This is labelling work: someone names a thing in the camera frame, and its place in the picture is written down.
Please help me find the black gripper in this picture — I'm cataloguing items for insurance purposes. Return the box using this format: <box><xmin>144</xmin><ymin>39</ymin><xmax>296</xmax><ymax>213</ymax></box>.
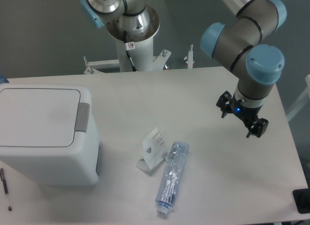
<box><xmin>216</xmin><ymin>91</ymin><xmax>269</xmax><ymax>138</ymax></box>

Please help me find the white trash can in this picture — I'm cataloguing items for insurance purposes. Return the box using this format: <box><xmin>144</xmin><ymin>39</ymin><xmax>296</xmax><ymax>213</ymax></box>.
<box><xmin>0</xmin><ymin>83</ymin><xmax>101</xmax><ymax>185</ymax></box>

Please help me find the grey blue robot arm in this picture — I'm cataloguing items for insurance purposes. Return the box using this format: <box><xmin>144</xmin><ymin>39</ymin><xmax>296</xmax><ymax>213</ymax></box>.
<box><xmin>80</xmin><ymin>0</ymin><xmax>287</xmax><ymax>137</ymax></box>

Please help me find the crushed blue plastic bottle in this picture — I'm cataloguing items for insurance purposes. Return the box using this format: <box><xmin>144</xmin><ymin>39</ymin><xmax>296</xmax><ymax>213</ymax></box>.
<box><xmin>155</xmin><ymin>141</ymin><xmax>189</xmax><ymax>215</ymax></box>

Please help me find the white crumpled paper package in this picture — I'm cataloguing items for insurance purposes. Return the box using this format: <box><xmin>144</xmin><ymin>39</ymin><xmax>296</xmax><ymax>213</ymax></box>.
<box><xmin>136</xmin><ymin>127</ymin><xmax>169</xmax><ymax>175</ymax></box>

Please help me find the black device at table edge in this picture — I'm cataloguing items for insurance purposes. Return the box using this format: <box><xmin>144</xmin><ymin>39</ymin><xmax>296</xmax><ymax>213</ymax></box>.
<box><xmin>293</xmin><ymin>188</ymin><xmax>310</xmax><ymax>214</ymax></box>

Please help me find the blue object at left edge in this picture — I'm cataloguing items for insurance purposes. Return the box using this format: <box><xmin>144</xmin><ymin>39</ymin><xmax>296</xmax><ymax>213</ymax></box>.
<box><xmin>0</xmin><ymin>75</ymin><xmax>9</xmax><ymax>84</ymax></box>

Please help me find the black pen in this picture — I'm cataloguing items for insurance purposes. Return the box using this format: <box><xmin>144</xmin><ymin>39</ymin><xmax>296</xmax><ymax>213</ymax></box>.
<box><xmin>0</xmin><ymin>168</ymin><xmax>12</xmax><ymax>211</ymax></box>

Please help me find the white frame at right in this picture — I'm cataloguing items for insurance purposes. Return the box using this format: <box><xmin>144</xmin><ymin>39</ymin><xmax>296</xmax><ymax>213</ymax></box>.
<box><xmin>286</xmin><ymin>75</ymin><xmax>310</xmax><ymax>122</ymax></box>

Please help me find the white metal base frame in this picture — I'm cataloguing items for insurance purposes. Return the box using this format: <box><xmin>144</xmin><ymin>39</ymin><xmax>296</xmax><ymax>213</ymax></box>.
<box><xmin>83</xmin><ymin>44</ymin><xmax>195</xmax><ymax>75</ymax></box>

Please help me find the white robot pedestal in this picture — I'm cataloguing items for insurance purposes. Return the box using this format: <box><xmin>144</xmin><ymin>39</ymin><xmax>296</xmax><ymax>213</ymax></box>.
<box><xmin>106</xmin><ymin>5</ymin><xmax>160</xmax><ymax>72</ymax></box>

